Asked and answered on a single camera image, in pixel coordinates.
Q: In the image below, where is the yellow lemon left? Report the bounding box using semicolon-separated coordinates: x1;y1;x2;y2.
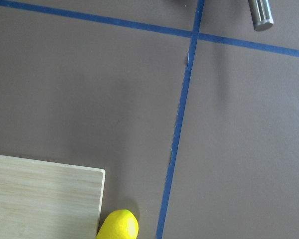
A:
96;209;139;239

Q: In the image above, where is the wooden cutting board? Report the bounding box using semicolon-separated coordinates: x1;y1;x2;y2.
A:
0;155;106;239

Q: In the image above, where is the metal scoop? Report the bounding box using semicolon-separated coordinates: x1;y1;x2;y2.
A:
248;0;274;32

